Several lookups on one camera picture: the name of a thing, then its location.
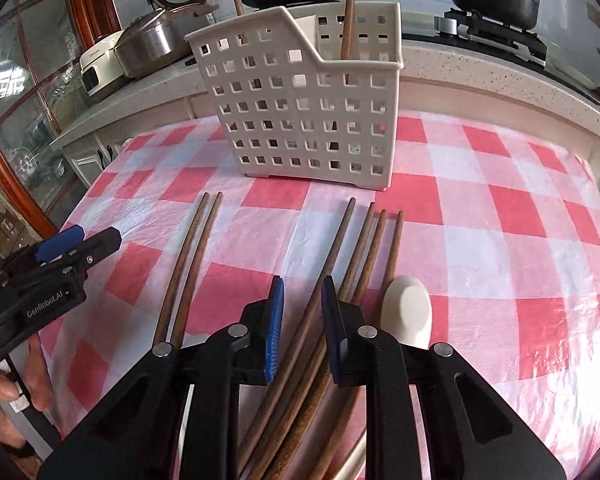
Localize black glass gas stove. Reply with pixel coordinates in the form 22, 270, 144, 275
402, 9, 600, 105

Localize white small kitchen appliance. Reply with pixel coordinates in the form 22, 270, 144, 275
80, 30, 130, 102

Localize person's left hand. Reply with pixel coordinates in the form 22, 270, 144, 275
0, 343, 55, 451

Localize red white checkered tablecloth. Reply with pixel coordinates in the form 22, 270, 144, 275
41, 112, 600, 477

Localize silver open rice cooker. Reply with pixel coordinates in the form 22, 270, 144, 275
114, 0, 218, 79

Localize white ceramic spoon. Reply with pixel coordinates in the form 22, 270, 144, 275
380, 275, 432, 349
332, 430, 366, 480

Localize wall power socket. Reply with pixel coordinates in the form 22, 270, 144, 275
586, 2, 600, 30

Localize red wooden glass door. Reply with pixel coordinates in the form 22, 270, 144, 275
0, 0, 120, 237

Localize white lower cabinet doors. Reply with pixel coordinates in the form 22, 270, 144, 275
61, 133, 123, 188

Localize white perforated utensil basket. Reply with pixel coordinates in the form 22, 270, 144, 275
185, 1, 403, 191

